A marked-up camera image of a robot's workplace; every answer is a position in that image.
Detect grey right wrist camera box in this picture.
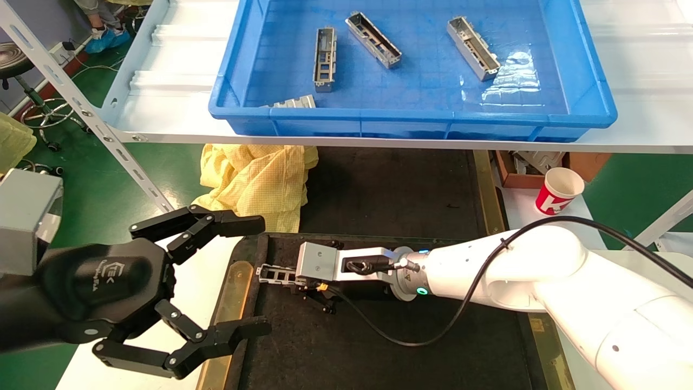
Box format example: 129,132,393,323
295,242,400,283

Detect blue plastic tray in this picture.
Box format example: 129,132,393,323
209,0,618,142

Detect grey metal channel part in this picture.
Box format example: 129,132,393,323
447,16,501,82
313,27,337,93
265,95,317,109
257,264,299,285
345,11,403,69

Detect red white paper cup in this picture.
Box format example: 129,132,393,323
535,167,585,217

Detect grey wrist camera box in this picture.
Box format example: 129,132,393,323
295,242,400,283
0,169,64,277

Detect grey parts in cardboard box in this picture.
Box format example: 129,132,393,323
512,151,566,175

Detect white power strip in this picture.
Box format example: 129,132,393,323
49,41,82,60

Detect white perforated shelf post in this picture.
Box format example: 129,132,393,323
0,0,176,213

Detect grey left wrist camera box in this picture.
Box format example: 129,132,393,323
0,169,64,277

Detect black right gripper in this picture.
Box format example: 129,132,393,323
291,240,395,315

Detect yellow checked cloth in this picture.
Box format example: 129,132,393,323
192,144,319,233

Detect blue shoe cover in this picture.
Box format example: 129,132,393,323
84,28,132,54

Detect white shelf leg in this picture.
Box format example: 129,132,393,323
631,190,693,251

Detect yellow-green cloth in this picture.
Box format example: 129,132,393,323
0,114,37,174

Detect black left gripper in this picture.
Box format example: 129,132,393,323
0,204,272,380

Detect white metal shelf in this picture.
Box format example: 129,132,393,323
101,0,693,155

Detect black round stool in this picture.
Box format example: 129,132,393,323
0,42,90,152

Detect brown cardboard box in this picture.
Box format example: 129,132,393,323
493,151,613,189

